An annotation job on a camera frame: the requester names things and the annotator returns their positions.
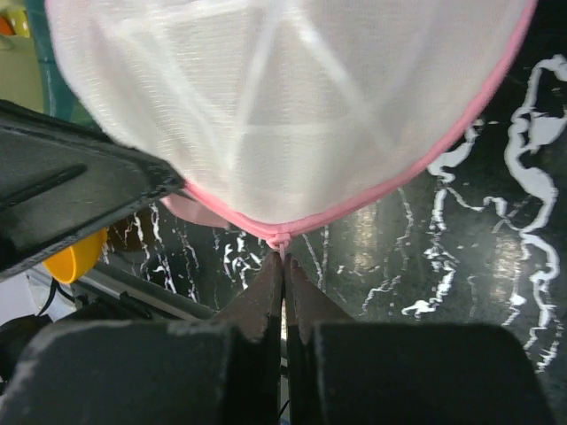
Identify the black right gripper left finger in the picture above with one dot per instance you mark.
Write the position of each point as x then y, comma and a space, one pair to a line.
114, 362

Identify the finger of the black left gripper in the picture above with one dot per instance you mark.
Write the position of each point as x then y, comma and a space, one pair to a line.
61, 182

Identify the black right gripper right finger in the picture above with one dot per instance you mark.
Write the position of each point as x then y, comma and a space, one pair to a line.
343, 371

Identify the white pink mesh laundry bag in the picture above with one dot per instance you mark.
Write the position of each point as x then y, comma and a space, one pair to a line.
283, 116

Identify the teal transparent plastic bin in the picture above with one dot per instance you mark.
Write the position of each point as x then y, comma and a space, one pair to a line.
58, 99

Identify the yellow orange plastic bowl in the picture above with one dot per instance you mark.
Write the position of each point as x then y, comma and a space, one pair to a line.
70, 264

